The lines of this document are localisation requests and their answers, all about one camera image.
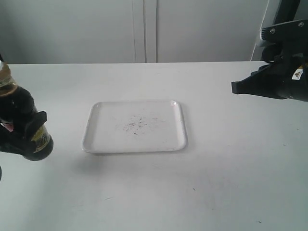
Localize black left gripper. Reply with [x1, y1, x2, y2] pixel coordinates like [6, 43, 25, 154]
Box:
[0, 111, 47, 159]

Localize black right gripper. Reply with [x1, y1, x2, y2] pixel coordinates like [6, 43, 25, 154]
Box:
[231, 40, 308, 102]

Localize soy sauce bottle gold cap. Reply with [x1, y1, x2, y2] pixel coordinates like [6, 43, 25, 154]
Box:
[0, 62, 53, 161]

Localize dark vertical pole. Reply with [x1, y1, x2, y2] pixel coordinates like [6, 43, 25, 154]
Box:
[260, 0, 300, 61]

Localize white plastic tray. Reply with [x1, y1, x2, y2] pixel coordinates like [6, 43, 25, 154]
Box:
[81, 100, 187, 154]

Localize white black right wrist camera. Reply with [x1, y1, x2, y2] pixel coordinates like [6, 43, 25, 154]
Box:
[256, 19, 308, 47]

